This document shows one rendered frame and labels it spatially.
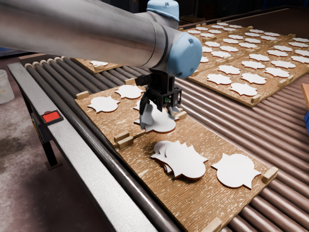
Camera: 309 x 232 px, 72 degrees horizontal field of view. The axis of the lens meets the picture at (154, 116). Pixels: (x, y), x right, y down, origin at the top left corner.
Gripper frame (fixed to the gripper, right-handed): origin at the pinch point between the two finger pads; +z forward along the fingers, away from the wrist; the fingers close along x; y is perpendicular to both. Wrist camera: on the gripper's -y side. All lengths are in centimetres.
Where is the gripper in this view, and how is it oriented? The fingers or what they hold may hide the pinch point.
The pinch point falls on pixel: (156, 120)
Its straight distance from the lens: 70.7
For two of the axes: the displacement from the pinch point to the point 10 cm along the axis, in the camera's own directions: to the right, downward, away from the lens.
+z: -0.1, 8.2, 5.7
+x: 8.2, -3.2, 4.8
